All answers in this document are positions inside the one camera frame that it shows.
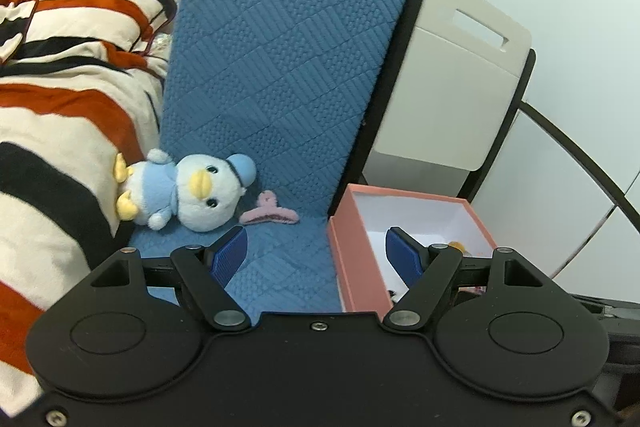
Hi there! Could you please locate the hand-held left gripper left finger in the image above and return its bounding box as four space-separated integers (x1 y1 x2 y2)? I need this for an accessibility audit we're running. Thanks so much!
90 226 253 333

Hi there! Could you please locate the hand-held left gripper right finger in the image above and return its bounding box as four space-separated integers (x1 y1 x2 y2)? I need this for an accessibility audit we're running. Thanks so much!
382 227 543 332

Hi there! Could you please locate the pink cardboard box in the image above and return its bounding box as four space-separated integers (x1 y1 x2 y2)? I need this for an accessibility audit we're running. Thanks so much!
326 183 497 322

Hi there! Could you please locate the pink hair claw clip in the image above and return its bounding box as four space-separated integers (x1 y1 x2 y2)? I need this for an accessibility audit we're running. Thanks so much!
239 190 299 226

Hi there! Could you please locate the blue white penguin plush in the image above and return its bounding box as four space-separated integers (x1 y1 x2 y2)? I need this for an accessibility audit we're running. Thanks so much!
111 148 257 233

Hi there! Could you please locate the blue quilted floor chair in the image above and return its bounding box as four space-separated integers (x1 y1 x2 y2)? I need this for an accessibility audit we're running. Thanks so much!
130 0 407 313

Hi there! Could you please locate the red black striped blanket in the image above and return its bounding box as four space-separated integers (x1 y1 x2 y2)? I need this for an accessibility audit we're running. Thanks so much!
0 0 178 418

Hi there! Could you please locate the white plastic chair black frame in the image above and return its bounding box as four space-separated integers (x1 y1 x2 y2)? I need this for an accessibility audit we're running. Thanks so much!
360 0 537 212

